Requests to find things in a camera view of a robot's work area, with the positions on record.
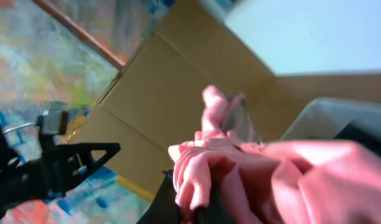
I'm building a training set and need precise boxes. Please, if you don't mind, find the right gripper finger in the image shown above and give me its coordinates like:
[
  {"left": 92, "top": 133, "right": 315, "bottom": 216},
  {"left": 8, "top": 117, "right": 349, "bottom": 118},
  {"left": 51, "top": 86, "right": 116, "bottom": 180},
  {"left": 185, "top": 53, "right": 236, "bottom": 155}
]
[{"left": 137, "top": 169, "right": 181, "bottom": 224}]

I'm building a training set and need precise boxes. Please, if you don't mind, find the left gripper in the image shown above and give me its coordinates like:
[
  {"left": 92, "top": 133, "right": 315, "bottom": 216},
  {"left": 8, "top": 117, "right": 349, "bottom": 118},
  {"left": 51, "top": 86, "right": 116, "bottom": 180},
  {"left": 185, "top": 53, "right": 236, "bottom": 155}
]
[{"left": 0, "top": 127, "right": 121, "bottom": 219}]

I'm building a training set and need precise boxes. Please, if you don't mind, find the pink garment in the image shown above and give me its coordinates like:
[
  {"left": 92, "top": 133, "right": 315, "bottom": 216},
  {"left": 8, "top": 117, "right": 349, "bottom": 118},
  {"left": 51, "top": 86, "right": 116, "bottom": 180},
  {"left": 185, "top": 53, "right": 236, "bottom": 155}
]
[{"left": 168, "top": 85, "right": 381, "bottom": 223}]

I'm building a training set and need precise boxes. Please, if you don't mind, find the clear plastic storage bin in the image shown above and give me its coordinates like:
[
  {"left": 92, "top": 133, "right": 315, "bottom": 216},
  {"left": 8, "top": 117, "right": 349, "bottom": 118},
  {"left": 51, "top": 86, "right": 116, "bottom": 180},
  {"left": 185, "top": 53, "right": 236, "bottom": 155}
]
[{"left": 281, "top": 98, "right": 381, "bottom": 157}]

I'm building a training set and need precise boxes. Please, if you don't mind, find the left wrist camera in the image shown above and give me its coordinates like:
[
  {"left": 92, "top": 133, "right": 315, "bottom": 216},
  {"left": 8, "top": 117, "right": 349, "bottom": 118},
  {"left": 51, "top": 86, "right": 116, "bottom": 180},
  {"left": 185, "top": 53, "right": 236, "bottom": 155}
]
[{"left": 36, "top": 110, "right": 69, "bottom": 135}]

